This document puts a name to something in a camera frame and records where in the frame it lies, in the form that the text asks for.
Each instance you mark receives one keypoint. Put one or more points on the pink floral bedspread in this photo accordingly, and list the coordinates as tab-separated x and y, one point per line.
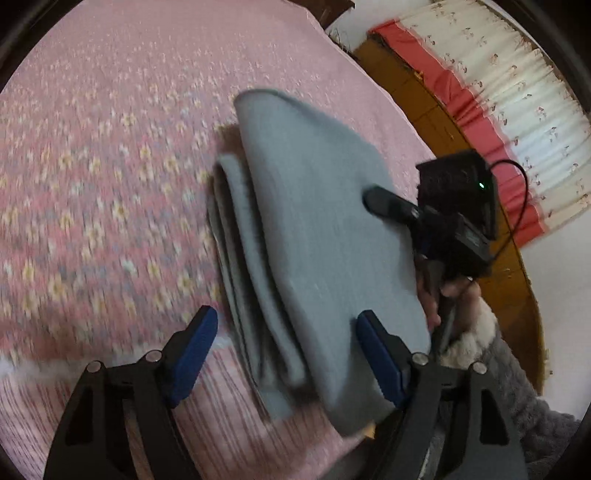
109	131

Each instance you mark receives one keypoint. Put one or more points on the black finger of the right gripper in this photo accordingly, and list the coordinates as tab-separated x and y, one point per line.
385	204

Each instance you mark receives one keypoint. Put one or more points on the cream and red curtain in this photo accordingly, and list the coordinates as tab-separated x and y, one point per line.
508	100

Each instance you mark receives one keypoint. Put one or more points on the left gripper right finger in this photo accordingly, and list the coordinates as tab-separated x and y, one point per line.
481	442

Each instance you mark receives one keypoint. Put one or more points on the person's right hand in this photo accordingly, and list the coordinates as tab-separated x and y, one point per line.
466	296

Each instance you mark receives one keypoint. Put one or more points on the grey fleece pants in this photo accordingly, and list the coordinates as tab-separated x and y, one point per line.
301	258

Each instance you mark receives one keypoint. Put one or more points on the dark wooden headboard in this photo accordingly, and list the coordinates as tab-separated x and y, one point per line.
326	11

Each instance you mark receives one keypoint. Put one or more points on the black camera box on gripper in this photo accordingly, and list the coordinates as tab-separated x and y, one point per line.
461	183

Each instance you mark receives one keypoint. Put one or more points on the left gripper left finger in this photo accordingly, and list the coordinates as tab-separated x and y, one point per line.
91	440

